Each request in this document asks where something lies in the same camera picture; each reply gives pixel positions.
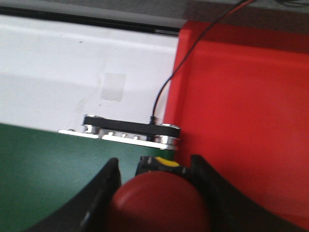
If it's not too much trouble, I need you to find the red mushroom push button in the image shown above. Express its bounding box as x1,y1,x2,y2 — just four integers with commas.
105,156,211,232

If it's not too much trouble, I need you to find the green conveyor belt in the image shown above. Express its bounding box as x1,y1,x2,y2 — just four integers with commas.
0,124,175,232

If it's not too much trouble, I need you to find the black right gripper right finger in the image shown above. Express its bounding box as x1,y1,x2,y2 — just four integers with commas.
190,155,306,232

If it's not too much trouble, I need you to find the black belt-drive end bracket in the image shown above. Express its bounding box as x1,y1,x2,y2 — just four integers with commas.
58,115,181,151

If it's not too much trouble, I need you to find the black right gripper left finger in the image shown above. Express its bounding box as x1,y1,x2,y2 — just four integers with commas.
25,158,121,232

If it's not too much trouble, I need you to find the red bin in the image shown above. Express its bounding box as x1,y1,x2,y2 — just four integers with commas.
164,21,309,229

